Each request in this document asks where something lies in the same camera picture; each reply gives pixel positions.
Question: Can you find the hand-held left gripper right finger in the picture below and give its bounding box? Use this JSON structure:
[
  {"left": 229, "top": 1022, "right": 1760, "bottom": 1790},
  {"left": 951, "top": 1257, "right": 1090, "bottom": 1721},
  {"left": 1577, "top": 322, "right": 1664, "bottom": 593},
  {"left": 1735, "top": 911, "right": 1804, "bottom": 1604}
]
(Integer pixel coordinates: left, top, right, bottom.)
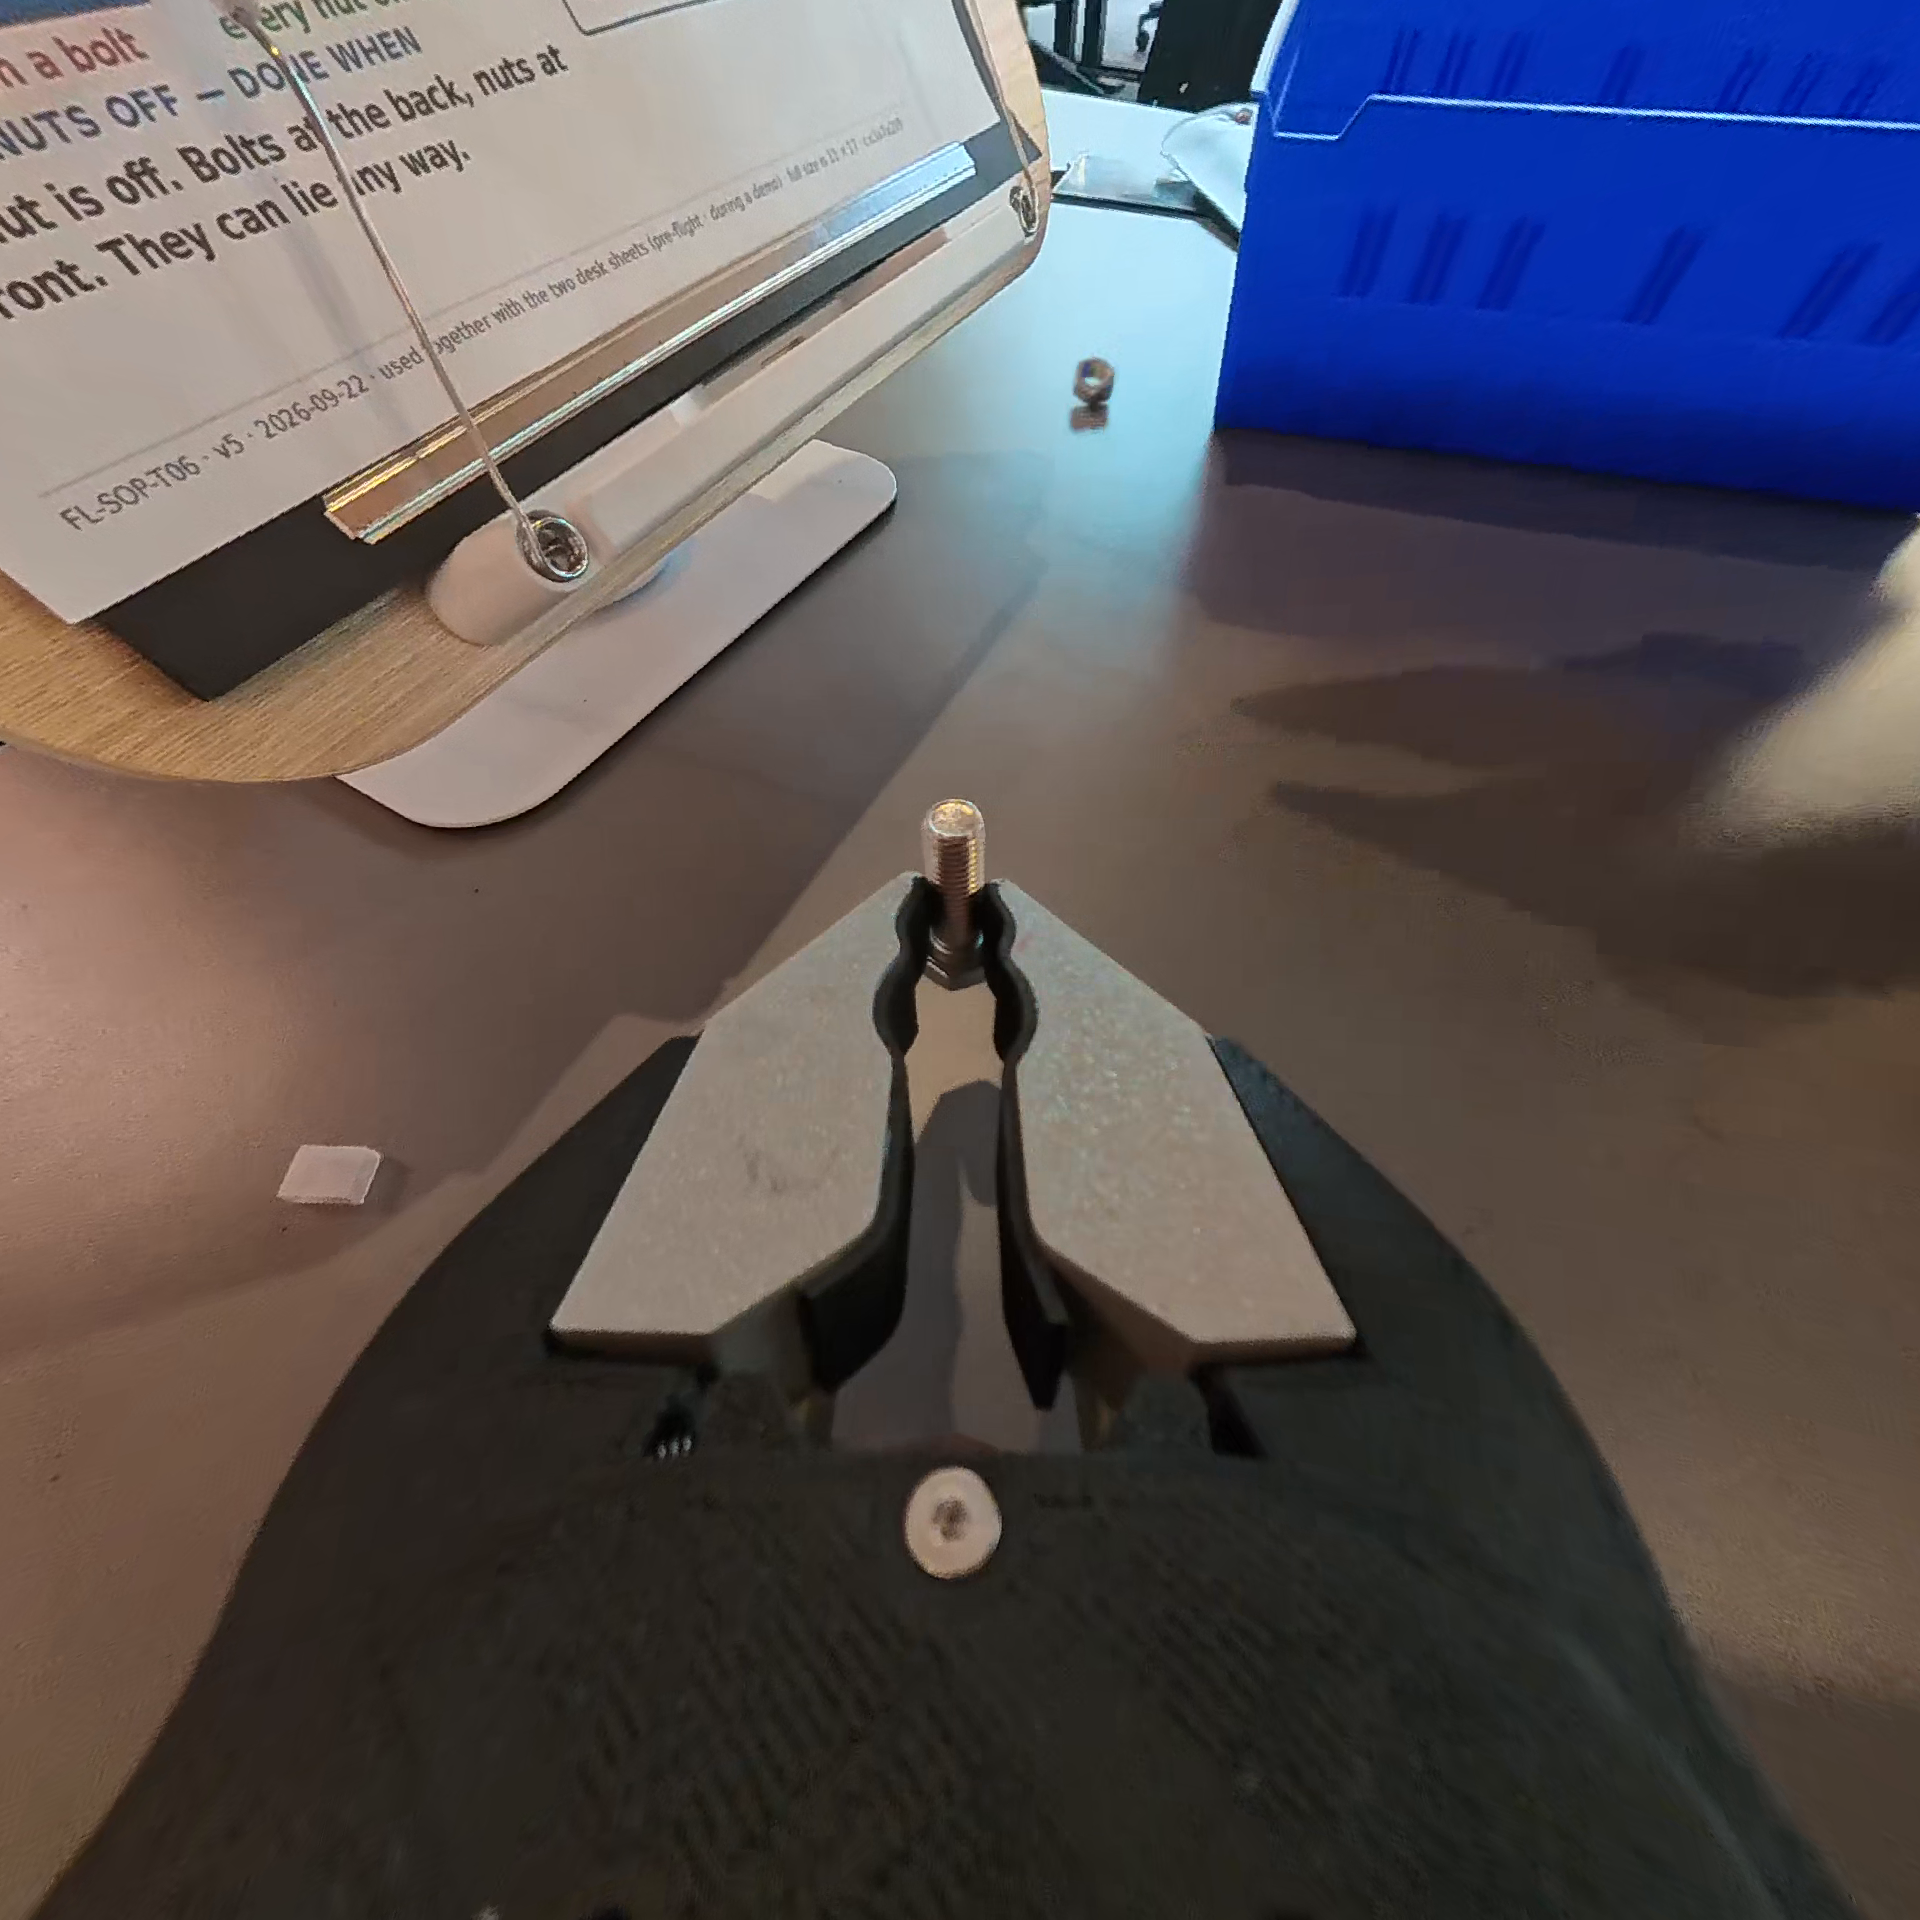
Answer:
[{"left": 984, "top": 877, "right": 1361, "bottom": 1412}]

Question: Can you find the black backing sheet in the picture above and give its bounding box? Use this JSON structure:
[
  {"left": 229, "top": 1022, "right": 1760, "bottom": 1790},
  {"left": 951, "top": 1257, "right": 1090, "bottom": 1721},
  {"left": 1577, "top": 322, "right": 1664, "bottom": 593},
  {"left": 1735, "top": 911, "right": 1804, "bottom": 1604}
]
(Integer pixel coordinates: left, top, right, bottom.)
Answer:
[{"left": 96, "top": 129, "right": 1039, "bottom": 705}]

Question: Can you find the blue plastic bin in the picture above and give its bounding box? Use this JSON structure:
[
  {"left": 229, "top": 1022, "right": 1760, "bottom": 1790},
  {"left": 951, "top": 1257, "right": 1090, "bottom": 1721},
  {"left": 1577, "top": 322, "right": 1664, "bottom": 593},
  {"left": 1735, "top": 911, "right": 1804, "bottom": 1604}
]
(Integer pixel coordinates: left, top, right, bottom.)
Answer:
[{"left": 1212, "top": 0, "right": 1920, "bottom": 518}]

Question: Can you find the steel hex bolt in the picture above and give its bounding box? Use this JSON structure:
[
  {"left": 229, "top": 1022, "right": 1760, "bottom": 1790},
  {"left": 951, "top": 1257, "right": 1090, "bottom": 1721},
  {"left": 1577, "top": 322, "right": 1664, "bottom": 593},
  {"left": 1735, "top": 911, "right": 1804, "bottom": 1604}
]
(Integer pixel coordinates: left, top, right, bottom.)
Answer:
[{"left": 919, "top": 797, "right": 1004, "bottom": 993}]

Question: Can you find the printed instruction sheet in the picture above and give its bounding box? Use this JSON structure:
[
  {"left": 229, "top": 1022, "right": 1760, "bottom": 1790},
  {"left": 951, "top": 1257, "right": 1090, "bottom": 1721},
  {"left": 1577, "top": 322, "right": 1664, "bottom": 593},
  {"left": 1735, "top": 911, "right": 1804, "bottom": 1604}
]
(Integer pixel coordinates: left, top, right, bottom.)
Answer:
[{"left": 0, "top": 0, "right": 1010, "bottom": 625}]

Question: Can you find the wire page holder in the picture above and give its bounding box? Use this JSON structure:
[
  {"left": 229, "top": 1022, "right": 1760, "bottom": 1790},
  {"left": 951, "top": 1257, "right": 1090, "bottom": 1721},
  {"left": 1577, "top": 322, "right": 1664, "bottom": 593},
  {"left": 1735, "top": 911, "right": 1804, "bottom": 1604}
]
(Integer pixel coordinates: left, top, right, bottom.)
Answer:
[
  {"left": 211, "top": 0, "right": 602, "bottom": 586},
  {"left": 951, "top": 0, "right": 1051, "bottom": 234}
]

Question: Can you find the white stand base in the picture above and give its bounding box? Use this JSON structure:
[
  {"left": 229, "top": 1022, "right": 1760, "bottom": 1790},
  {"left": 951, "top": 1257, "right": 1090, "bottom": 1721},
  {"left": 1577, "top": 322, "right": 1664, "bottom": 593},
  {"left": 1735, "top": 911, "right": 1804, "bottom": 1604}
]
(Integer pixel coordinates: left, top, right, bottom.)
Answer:
[{"left": 333, "top": 442, "right": 903, "bottom": 830}]

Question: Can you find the white stand ledge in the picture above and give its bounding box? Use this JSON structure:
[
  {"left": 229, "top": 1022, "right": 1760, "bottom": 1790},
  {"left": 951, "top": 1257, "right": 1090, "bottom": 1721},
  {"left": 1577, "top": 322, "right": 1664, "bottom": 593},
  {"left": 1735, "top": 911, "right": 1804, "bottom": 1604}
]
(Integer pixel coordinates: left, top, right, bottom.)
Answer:
[{"left": 428, "top": 434, "right": 841, "bottom": 646}]

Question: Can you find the clear plastic bag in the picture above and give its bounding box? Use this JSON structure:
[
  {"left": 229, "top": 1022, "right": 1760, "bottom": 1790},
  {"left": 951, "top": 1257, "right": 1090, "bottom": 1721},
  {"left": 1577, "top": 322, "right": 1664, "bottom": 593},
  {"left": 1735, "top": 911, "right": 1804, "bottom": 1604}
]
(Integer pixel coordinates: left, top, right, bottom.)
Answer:
[{"left": 1159, "top": 103, "right": 1260, "bottom": 234}]

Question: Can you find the clear acrylic ledge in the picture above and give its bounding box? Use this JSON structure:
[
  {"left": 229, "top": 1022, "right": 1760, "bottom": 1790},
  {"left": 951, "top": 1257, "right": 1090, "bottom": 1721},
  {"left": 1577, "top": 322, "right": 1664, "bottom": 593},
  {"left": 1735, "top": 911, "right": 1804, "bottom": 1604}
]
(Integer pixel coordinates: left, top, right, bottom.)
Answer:
[{"left": 323, "top": 134, "right": 1051, "bottom": 549}]

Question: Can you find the dark flat sheet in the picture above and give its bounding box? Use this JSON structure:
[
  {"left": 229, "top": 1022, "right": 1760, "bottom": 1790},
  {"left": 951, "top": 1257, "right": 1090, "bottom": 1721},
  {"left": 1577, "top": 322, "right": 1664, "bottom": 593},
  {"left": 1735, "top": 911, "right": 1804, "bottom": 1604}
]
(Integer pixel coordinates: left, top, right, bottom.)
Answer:
[{"left": 1048, "top": 150, "right": 1216, "bottom": 220}]

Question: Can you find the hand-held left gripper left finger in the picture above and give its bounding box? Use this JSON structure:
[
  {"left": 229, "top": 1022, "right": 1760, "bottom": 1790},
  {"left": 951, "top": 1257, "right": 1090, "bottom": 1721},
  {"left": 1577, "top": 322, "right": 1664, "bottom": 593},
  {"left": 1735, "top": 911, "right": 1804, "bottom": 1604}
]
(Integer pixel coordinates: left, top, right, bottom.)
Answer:
[{"left": 552, "top": 874, "right": 924, "bottom": 1404}]

